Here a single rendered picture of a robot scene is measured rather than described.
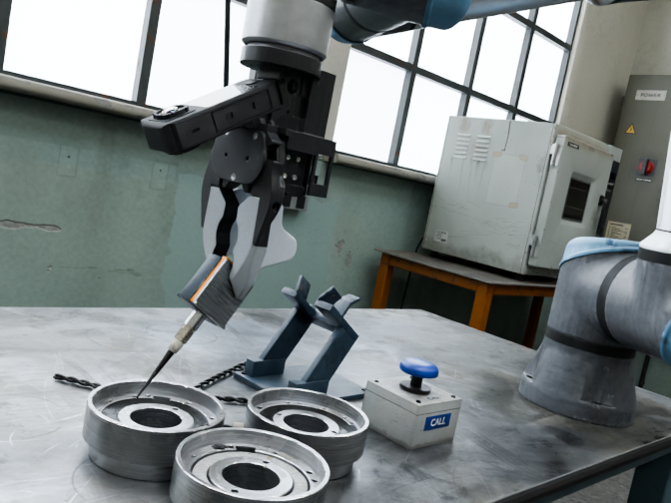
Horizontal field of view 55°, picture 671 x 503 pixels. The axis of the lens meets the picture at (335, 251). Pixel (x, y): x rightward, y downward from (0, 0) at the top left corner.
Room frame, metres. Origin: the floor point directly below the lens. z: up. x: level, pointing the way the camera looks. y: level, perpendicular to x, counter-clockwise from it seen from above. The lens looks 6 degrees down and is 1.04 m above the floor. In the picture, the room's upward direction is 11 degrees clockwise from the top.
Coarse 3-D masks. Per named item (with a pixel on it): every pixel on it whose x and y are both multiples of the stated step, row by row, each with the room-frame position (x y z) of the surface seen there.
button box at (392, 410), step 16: (368, 384) 0.64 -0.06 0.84; (384, 384) 0.63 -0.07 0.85; (400, 384) 0.64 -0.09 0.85; (368, 400) 0.63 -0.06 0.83; (384, 400) 0.62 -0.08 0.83; (400, 400) 0.61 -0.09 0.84; (416, 400) 0.60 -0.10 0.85; (432, 400) 0.61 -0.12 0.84; (448, 400) 0.62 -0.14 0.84; (368, 416) 0.63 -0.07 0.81; (384, 416) 0.62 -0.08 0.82; (400, 416) 0.60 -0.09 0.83; (416, 416) 0.59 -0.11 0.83; (432, 416) 0.61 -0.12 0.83; (448, 416) 0.63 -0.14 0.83; (384, 432) 0.61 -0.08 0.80; (400, 432) 0.60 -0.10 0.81; (416, 432) 0.59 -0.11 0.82; (432, 432) 0.61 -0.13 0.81; (448, 432) 0.63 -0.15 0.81; (416, 448) 0.60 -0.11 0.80
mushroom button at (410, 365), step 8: (408, 360) 0.64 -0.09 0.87; (416, 360) 0.64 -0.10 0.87; (424, 360) 0.64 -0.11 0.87; (400, 368) 0.63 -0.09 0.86; (408, 368) 0.62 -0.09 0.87; (416, 368) 0.62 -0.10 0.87; (424, 368) 0.62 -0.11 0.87; (432, 368) 0.63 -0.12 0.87; (416, 376) 0.62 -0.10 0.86; (424, 376) 0.62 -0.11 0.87; (432, 376) 0.62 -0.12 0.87; (416, 384) 0.63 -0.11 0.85
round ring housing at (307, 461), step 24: (216, 432) 0.46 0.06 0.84; (240, 432) 0.47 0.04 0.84; (264, 432) 0.47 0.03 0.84; (192, 456) 0.43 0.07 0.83; (240, 456) 0.45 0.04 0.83; (288, 456) 0.46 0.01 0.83; (312, 456) 0.45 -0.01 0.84; (192, 480) 0.38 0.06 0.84; (216, 480) 0.40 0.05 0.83; (240, 480) 0.44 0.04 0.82; (264, 480) 0.44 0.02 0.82; (288, 480) 0.42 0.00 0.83; (312, 480) 0.43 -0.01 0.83
